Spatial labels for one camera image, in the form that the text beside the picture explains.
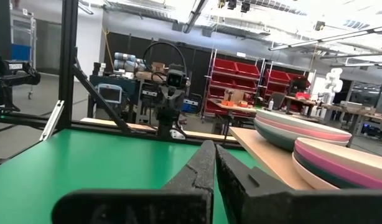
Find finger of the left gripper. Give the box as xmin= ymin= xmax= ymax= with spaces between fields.
xmin=161 ymin=89 xmax=172 ymax=108
xmin=175 ymin=88 xmax=187 ymax=108

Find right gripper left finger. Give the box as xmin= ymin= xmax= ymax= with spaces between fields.
xmin=52 ymin=139 xmax=217 ymax=224

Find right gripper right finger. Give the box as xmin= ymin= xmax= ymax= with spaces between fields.
xmin=216 ymin=144 xmax=382 ymax=224

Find magenta plate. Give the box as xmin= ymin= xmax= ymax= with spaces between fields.
xmin=294 ymin=145 xmax=382 ymax=190
xmin=255 ymin=115 xmax=352 ymax=142

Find maroon plate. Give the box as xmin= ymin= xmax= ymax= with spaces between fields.
xmin=294 ymin=137 xmax=382 ymax=183

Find blue storage bin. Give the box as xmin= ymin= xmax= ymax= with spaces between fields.
xmin=182 ymin=99 xmax=198 ymax=114

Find cardboard box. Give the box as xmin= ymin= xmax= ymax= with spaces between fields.
xmin=151 ymin=61 xmax=167 ymax=75

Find wooden base board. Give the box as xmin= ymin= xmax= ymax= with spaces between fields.
xmin=80 ymin=117 xmax=239 ymax=143

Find dark blue workbench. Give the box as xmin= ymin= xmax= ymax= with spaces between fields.
xmin=89 ymin=73 xmax=142 ymax=123

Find wooden table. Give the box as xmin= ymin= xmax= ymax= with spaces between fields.
xmin=208 ymin=97 xmax=258 ymax=134

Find metal rack red bins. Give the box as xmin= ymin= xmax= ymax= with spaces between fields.
xmin=202 ymin=48 xmax=264 ymax=119
xmin=262 ymin=61 xmax=314 ymax=105

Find grey teach pendant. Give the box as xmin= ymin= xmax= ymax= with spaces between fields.
xmin=95 ymin=83 xmax=124 ymax=105

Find long ceiling light bar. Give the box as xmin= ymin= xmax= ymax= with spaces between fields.
xmin=182 ymin=0 xmax=208 ymax=34
xmin=268 ymin=25 xmax=382 ymax=52

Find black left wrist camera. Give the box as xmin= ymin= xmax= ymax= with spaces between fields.
xmin=165 ymin=68 xmax=189 ymax=90

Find silver mounting bracket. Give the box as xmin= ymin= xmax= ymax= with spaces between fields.
xmin=170 ymin=128 xmax=187 ymax=141

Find wooden shelf black frame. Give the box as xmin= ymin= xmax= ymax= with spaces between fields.
xmin=228 ymin=126 xmax=315 ymax=191

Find black looped cable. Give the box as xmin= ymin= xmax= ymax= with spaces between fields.
xmin=142 ymin=41 xmax=189 ymax=83

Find thin yellow cable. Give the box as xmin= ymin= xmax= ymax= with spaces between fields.
xmin=101 ymin=27 xmax=115 ymax=71

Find black aluminium rig frame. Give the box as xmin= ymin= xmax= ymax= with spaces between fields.
xmin=0 ymin=0 xmax=239 ymax=147

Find silver metal bracket strip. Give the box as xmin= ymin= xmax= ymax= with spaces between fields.
xmin=39 ymin=100 xmax=65 ymax=142

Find white wire cart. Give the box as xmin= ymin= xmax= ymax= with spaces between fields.
xmin=9 ymin=8 xmax=37 ymax=100

